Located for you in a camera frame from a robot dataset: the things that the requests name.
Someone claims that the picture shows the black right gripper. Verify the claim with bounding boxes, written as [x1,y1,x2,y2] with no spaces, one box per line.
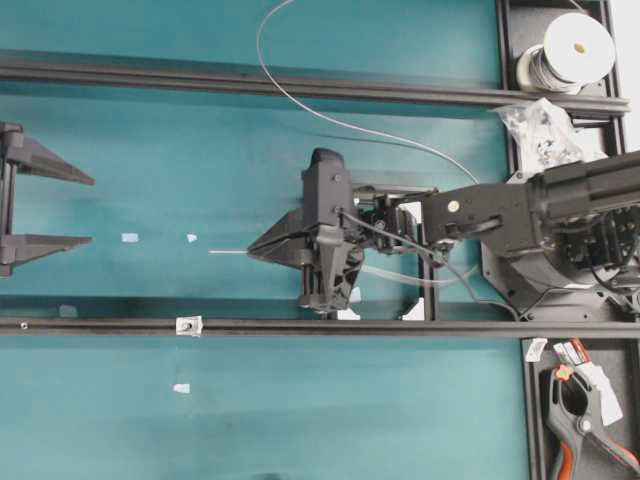
[247,208,364,310]

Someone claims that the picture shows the lower black aluminium rail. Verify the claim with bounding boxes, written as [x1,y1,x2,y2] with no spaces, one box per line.
[1,317,639,340]

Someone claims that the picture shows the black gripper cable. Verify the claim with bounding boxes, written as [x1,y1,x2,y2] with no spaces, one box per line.
[337,207,506,304]

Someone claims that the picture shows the plastic bag of screws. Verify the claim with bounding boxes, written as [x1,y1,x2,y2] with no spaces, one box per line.
[493,98,589,177]

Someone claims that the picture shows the grey metal fitting with hole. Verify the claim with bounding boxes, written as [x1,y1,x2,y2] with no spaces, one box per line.
[175,316,204,337]

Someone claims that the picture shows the black square extrusion frame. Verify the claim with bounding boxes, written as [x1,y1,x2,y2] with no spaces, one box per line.
[353,183,444,321]

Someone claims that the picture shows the white wire spool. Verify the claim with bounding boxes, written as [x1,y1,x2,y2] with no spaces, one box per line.
[516,13,616,95]

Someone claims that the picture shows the thin grey steel wire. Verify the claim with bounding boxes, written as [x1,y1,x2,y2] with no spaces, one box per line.
[208,0,481,287]

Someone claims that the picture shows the black right base frame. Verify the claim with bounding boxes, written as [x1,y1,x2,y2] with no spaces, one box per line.
[494,0,640,480]

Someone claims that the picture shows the white paper label tags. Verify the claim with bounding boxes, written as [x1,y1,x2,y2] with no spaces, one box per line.
[524,338,623,426]

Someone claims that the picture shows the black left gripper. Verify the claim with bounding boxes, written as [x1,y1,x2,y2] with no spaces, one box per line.
[1,122,95,277]

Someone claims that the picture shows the black aluminium rail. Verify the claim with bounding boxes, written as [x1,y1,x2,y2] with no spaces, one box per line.
[0,58,631,116]
[1,317,639,340]

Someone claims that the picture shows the orange grey spring clamp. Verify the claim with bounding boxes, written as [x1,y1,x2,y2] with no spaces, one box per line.
[543,364,639,479]

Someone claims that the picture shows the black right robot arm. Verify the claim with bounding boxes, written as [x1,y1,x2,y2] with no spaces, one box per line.
[247,148,639,320]

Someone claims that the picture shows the upper black aluminium rail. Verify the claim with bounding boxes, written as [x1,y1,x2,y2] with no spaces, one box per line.
[0,58,631,116]

